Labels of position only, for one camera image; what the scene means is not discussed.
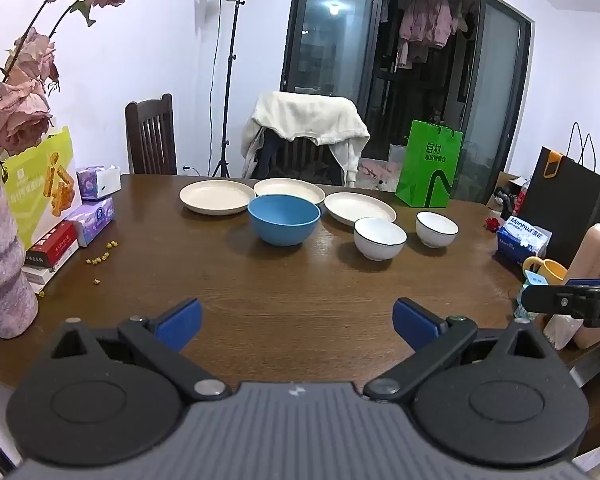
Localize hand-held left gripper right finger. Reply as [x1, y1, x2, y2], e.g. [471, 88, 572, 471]
[363, 297, 551, 402]

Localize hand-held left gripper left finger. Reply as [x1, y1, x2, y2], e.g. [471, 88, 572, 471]
[50, 298, 232, 402]

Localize white bowl black rim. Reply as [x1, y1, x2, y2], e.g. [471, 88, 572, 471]
[353, 217, 408, 261]
[415, 211, 460, 249]

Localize cream plate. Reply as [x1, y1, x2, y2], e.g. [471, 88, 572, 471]
[323, 192, 397, 226]
[179, 179, 256, 216]
[253, 178, 326, 206]

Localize blue bowl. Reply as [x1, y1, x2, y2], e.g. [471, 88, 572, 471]
[247, 194, 322, 247]

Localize yellow mug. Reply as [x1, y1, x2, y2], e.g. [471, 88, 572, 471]
[522, 256, 569, 286]

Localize clear plastic container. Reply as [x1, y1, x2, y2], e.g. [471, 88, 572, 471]
[543, 314, 584, 351]

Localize blue tissue pack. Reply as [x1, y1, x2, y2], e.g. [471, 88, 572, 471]
[496, 215, 549, 269]

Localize black paper bag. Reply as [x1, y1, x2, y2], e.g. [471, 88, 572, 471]
[520, 121, 600, 273]

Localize scattered yellow dried buds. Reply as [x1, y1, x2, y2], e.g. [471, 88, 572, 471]
[36, 241, 121, 297]

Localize cardboard box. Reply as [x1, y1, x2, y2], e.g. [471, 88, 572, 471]
[485, 171, 531, 211]

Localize purple tissue pack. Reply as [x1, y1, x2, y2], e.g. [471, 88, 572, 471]
[75, 164, 121, 200]
[65, 196, 116, 248]

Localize white box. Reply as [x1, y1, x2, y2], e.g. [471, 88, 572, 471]
[21, 247, 76, 291]

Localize red box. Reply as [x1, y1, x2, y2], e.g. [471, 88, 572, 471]
[25, 221, 79, 267]

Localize pink cloth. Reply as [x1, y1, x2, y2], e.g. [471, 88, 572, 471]
[358, 158, 406, 191]

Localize green paper bag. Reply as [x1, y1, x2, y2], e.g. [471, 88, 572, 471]
[395, 120, 464, 209]

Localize pink fuzzy vase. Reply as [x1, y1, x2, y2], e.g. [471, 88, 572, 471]
[0, 167, 40, 339]

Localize chair draped with clothes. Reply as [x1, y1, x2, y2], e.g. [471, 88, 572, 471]
[240, 91, 371, 187]
[255, 130, 343, 186]

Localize dark wooden chair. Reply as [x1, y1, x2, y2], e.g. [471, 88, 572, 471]
[125, 93, 178, 176]

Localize yellow-green snack box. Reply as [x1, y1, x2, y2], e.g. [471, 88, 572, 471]
[2, 125, 83, 251]

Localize wooden chair with clothes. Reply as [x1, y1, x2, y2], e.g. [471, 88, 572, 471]
[252, 132, 343, 186]

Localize dried pink roses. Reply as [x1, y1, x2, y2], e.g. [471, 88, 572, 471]
[0, 0, 137, 176]

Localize hanging pink clothes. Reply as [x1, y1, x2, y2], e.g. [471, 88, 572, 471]
[397, 0, 453, 68]

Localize black framed glass door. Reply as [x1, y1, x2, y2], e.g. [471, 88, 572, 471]
[280, 0, 533, 206]

